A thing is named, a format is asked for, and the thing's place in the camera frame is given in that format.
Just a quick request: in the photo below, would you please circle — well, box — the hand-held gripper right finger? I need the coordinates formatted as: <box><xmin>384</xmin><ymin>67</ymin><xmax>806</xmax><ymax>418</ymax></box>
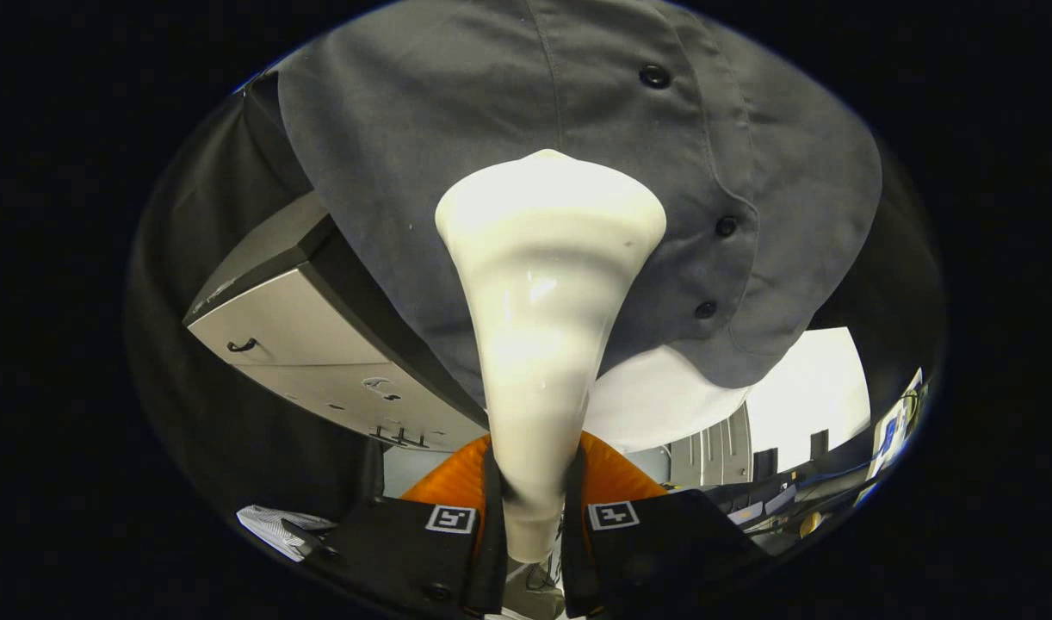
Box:
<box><xmin>562</xmin><ymin>431</ymin><xmax>772</xmax><ymax>619</ymax></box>

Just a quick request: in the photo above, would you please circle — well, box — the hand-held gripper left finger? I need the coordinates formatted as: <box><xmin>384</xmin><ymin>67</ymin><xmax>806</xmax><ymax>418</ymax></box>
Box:
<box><xmin>306</xmin><ymin>433</ymin><xmax>510</xmax><ymax>619</ymax></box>

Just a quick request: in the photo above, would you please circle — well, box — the white garment steamer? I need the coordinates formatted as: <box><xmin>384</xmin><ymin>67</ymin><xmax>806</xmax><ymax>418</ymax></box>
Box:
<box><xmin>434</xmin><ymin>149</ymin><xmax>668</xmax><ymax>565</ymax></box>

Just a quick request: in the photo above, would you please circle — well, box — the grey button shirt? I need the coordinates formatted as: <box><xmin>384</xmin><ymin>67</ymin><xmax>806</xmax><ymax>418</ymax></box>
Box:
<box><xmin>276</xmin><ymin>0</ymin><xmax>884</xmax><ymax>406</ymax></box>

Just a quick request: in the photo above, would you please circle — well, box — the white padded garment form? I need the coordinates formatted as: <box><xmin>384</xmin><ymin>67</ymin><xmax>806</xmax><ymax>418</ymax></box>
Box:
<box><xmin>582</xmin><ymin>344</ymin><xmax>755</xmax><ymax>453</ymax></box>

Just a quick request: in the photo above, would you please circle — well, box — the grey striped white cloth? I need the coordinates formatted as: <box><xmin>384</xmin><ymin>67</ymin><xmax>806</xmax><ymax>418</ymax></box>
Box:
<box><xmin>238</xmin><ymin>505</ymin><xmax>337</xmax><ymax>562</ymax></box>

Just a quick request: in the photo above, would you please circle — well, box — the grey cabinet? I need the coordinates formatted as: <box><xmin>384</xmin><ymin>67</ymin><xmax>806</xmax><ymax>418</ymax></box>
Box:
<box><xmin>184</xmin><ymin>191</ymin><xmax>492</xmax><ymax>453</ymax></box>

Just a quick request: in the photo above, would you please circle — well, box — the black backdrop cloth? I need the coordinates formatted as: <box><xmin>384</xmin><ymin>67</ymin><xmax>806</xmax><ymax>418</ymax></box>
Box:
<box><xmin>128</xmin><ymin>73</ymin><xmax>949</xmax><ymax>535</ymax></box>

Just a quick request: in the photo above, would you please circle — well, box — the white power strip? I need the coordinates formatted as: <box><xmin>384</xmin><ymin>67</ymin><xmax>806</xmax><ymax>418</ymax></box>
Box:
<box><xmin>866</xmin><ymin>369</ymin><xmax>925</xmax><ymax>481</ymax></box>

